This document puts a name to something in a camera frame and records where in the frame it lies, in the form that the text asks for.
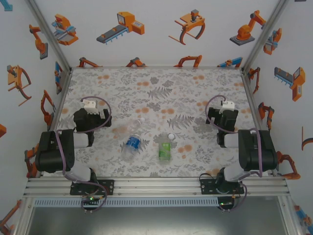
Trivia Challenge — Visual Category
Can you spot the blue label plastic bottle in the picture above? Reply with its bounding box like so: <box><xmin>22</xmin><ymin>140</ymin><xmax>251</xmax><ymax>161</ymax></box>
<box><xmin>121</xmin><ymin>133</ymin><xmax>143</xmax><ymax>162</ymax></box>

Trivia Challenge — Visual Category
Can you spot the green label plastic bottle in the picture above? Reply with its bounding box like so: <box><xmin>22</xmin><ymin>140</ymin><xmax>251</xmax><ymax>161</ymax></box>
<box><xmin>157</xmin><ymin>133</ymin><xmax>172</xmax><ymax>162</ymax></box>

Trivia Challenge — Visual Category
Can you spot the floral table cover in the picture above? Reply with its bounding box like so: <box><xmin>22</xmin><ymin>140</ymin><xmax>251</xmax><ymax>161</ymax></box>
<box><xmin>52</xmin><ymin>68</ymin><xmax>272</xmax><ymax>178</ymax></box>

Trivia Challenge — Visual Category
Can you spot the grey metal sheet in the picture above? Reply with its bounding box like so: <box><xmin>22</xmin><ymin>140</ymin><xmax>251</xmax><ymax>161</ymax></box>
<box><xmin>24</xmin><ymin>207</ymin><xmax>291</xmax><ymax>235</ymax></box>

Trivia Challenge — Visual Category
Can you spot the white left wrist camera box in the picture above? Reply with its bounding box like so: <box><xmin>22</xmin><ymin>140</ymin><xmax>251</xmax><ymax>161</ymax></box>
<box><xmin>82</xmin><ymin>100</ymin><xmax>97</xmax><ymax>116</ymax></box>

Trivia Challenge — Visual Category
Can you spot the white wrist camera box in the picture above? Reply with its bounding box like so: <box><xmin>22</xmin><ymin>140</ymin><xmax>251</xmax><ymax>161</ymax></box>
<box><xmin>220</xmin><ymin>100</ymin><xmax>236</xmax><ymax>114</ymax></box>
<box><xmin>82</xmin><ymin>100</ymin><xmax>97</xmax><ymax>116</ymax></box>

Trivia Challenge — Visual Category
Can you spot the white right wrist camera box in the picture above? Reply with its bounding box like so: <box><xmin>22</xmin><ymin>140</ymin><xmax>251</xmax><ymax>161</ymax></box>
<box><xmin>220</xmin><ymin>100</ymin><xmax>236</xmax><ymax>114</ymax></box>

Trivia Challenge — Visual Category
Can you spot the aluminium side rail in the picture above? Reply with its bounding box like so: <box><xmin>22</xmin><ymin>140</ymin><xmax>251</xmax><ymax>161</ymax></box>
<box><xmin>45</xmin><ymin>68</ymin><xmax>74</xmax><ymax>179</ymax></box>
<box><xmin>241</xmin><ymin>70</ymin><xmax>278</xmax><ymax>177</ymax></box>

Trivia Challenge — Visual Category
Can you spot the aluminium back rail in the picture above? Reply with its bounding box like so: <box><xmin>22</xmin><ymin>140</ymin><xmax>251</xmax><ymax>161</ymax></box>
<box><xmin>70</xmin><ymin>65</ymin><xmax>244</xmax><ymax>71</ymax></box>

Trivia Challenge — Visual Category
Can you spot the aluminium front frame rail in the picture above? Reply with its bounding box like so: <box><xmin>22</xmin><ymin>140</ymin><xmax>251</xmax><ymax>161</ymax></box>
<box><xmin>23</xmin><ymin>177</ymin><xmax>291</xmax><ymax>198</ymax></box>

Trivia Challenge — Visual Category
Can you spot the aluminium corner post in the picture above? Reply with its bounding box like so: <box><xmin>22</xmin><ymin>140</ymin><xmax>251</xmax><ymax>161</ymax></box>
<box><xmin>241</xmin><ymin>0</ymin><xmax>291</xmax><ymax>73</ymax></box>
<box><xmin>24</xmin><ymin>0</ymin><xmax>73</xmax><ymax>74</ymax></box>

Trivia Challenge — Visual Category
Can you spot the perforated grey cable tray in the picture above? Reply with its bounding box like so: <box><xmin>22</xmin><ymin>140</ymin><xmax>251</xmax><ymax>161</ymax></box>
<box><xmin>33</xmin><ymin>197</ymin><xmax>219</xmax><ymax>208</ymax></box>

